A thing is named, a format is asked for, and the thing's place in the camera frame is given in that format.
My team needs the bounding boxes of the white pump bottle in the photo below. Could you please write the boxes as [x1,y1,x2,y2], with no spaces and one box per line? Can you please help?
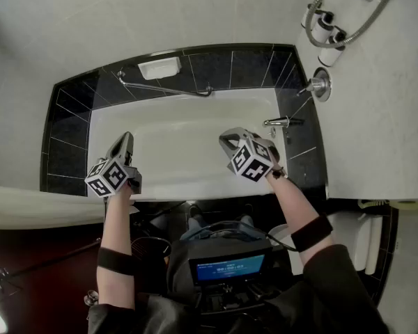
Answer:
[317,26,348,67]
[310,10,335,45]
[301,3,323,31]

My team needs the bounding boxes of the white toilet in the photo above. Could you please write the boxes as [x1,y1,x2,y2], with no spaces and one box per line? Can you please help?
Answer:
[267,211,384,276]

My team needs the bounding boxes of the chrome bathtub spout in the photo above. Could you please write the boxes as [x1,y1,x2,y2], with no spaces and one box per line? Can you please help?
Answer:
[263,116,306,127]

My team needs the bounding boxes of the person's dark jacket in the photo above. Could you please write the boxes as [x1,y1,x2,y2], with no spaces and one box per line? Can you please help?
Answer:
[86,244,393,334]

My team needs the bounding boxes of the black round bin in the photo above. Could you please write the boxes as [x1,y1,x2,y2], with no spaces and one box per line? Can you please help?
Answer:
[130,237,171,257]

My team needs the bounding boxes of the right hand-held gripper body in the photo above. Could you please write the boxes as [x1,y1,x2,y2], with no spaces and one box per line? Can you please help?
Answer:
[227,136,281,184]

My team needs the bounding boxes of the white bathtub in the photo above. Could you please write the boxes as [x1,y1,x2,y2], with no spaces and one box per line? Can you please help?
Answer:
[86,87,291,202]

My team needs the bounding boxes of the chrome grab bar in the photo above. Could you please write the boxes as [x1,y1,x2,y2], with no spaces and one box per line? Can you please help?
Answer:
[117,70,214,97]

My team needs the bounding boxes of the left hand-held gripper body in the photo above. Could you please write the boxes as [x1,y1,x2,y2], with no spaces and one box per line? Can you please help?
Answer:
[84,151,143,200]

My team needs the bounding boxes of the black elastic armband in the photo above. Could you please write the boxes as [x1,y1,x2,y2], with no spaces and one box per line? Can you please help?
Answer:
[97,247,136,276]
[291,214,334,253]

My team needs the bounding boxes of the white soap dish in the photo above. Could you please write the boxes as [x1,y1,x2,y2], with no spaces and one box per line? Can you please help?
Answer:
[137,56,181,81]

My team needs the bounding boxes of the person's blue jeans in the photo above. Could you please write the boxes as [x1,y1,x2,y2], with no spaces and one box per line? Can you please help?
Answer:
[187,214,255,241]

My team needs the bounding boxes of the person's right forearm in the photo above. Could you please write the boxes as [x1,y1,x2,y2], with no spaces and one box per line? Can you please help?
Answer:
[266,172,335,257]

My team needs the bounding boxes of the metal shower hose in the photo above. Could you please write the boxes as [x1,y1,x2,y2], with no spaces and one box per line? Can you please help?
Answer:
[305,0,404,48]

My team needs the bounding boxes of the chrome shower mixer valve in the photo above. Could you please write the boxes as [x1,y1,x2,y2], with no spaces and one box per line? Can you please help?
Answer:
[297,67,333,103]

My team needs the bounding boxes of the black tripod stand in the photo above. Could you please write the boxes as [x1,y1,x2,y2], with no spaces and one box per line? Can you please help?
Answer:
[0,237,102,294]

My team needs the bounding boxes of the chest-mounted screen device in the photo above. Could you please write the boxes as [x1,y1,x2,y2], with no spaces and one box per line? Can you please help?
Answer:
[167,237,293,315]

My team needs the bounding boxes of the person's left forearm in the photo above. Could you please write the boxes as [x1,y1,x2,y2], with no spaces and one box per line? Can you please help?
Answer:
[96,186,137,311]

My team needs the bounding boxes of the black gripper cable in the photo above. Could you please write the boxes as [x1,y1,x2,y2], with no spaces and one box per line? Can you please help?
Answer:
[194,219,300,253]

